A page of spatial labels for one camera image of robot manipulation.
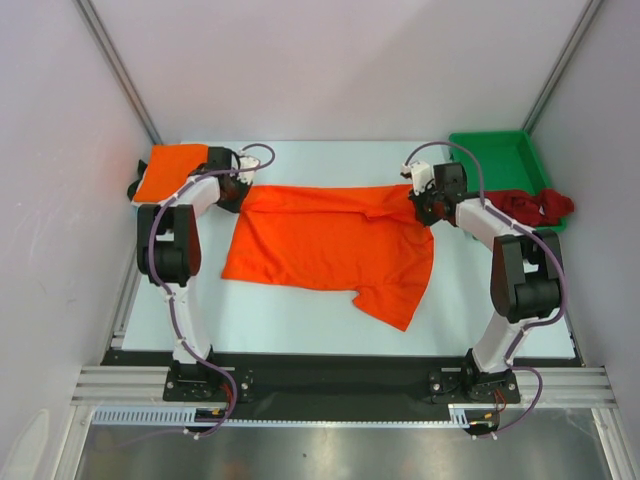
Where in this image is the orange t shirt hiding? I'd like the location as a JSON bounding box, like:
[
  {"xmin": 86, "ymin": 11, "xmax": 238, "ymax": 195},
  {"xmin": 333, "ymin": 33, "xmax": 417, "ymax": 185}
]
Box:
[
  {"xmin": 221, "ymin": 184, "xmax": 435, "ymax": 331},
  {"xmin": 132, "ymin": 144, "xmax": 208, "ymax": 204}
]

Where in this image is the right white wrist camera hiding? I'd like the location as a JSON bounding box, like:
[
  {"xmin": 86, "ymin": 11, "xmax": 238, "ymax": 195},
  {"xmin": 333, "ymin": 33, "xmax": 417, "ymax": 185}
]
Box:
[{"xmin": 400, "ymin": 161, "xmax": 435, "ymax": 195}]

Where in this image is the left aluminium corner post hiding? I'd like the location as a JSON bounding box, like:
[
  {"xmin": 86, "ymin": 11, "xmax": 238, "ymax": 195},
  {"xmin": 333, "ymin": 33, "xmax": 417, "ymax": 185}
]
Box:
[{"xmin": 72, "ymin": 0, "xmax": 163, "ymax": 145}]

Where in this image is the dark red t shirt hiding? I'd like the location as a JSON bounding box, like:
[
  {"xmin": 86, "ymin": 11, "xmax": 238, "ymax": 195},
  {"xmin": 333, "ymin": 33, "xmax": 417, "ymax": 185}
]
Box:
[{"xmin": 486, "ymin": 188, "xmax": 575, "ymax": 228}]

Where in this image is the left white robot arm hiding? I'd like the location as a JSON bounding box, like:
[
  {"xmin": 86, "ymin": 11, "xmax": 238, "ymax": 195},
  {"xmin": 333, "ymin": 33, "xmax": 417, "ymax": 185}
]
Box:
[{"xmin": 127, "ymin": 144, "xmax": 260, "ymax": 367}]

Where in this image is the folded black t shirt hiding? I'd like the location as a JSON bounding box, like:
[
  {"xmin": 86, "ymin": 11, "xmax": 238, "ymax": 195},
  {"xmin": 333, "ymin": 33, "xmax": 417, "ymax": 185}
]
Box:
[{"xmin": 126, "ymin": 160, "xmax": 148, "ymax": 202}]

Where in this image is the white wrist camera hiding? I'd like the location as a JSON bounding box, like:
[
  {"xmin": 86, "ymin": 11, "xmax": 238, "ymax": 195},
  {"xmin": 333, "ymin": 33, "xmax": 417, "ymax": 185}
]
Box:
[
  {"xmin": 400, "ymin": 161, "xmax": 435, "ymax": 195},
  {"xmin": 234, "ymin": 150, "xmax": 261, "ymax": 185}
]

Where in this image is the right aluminium corner post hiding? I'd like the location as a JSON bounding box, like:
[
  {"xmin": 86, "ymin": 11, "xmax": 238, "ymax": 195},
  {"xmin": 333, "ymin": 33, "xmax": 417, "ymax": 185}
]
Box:
[{"xmin": 521, "ymin": 0, "xmax": 606, "ymax": 135}]

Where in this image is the aluminium corner post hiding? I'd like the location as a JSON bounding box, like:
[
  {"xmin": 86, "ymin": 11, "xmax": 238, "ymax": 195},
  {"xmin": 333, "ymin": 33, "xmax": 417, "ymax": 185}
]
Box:
[
  {"xmin": 72, "ymin": 0, "xmax": 163, "ymax": 145},
  {"xmin": 521, "ymin": 0, "xmax": 606, "ymax": 135}
]

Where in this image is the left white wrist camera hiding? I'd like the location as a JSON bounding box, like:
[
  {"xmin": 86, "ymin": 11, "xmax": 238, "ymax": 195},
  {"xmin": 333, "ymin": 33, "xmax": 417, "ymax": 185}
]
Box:
[{"xmin": 234, "ymin": 150, "xmax": 261, "ymax": 185}]

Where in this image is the green plastic bin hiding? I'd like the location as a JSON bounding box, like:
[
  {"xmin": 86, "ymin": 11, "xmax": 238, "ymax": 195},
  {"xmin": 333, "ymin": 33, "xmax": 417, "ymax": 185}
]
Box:
[{"xmin": 448, "ymin": 130, "xmax": 568, "ymax": 232}]

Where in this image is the aluminium front rail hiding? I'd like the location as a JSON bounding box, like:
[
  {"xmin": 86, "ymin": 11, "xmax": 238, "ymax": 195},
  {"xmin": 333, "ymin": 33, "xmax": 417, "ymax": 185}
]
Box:
[{"xmin": 71, "ymin": 366, "xmax": 617, "ymax": 409}]

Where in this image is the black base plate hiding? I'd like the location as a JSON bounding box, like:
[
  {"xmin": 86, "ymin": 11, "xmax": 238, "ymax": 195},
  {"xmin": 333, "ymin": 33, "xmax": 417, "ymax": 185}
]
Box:
[{"xmin": 101, "ymin": 349, "xmax": 580, "ymax": 423}]

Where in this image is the folded orange t shirt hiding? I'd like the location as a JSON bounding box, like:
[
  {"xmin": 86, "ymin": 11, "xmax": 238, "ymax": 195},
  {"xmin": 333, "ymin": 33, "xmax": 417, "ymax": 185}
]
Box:
[{"xmin": 132, "ymin": 144, "xmax": 208, "ymax": 204}]

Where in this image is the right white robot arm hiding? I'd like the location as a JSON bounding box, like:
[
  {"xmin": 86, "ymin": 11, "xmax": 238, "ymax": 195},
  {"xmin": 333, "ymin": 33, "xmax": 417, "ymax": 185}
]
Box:
[{"xmin": 401, "ymin": 161, "xmax": 566, "ymax": 401}]

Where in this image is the light blue cable duct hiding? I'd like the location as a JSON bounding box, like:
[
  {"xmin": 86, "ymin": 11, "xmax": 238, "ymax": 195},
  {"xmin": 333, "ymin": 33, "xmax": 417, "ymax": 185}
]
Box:
[{"xmin": 92, "ymin": 406, "xmax": 497, "ymax": 429}]

